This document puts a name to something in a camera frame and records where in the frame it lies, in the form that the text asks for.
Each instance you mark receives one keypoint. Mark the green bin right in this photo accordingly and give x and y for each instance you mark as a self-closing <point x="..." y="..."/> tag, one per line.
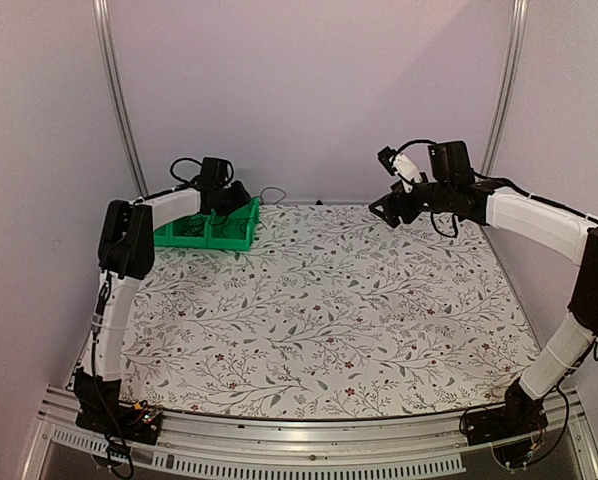
<point x="235" y="231"/>

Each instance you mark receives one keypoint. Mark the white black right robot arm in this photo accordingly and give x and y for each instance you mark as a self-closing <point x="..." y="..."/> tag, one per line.
<point x="566" y="234"/>

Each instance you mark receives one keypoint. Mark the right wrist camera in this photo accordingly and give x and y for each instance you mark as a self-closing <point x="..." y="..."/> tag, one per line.
<point x="386" y="158"/>

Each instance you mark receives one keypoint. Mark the aluminium back right post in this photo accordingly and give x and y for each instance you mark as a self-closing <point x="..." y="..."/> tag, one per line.
<point x="511" y="65"/>

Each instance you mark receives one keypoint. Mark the green bin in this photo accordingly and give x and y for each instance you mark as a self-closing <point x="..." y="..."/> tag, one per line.
<point x="191" y="231"/>
<point x="235" y="231"/>
<point x="164" y="236"/>

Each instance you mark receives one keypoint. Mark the green bin middle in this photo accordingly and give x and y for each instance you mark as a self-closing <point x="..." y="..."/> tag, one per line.
<point x="191" y="231"/>

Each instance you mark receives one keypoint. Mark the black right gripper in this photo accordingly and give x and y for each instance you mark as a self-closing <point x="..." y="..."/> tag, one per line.
<point x="392" y="218"/>

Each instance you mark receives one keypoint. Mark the aluminium back left post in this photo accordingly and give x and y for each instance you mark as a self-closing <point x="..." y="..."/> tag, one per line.
<point x="112" y="73"/>

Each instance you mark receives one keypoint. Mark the floral patterned table mat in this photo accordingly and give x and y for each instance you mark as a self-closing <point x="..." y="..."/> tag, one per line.
<point x="330" y="314"/>

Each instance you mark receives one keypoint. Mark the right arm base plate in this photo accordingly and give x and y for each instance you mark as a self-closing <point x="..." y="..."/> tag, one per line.
<point x="514" y="441"/>

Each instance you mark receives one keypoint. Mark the aluminium post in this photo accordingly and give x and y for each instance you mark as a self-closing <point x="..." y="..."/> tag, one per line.
<point x="112" y="73"/>
<point x="511" y="65"/>

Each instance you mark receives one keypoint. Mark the green bin left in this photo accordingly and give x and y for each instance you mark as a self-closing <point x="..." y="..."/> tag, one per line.
<point x="164" y="236"/>

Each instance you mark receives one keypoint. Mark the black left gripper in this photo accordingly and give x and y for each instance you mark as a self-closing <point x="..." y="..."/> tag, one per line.
<point x="243" y="195"/>

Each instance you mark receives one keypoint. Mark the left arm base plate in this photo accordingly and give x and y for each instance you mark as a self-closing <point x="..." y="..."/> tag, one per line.
<point x="140" y="422"/>

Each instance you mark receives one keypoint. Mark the aluminium front frame rail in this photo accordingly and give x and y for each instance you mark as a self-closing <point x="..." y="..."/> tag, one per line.
<point x="415" y="447"/>

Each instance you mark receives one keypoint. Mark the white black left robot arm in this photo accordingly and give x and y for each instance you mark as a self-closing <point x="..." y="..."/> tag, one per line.
<point x="126" y="254"/>

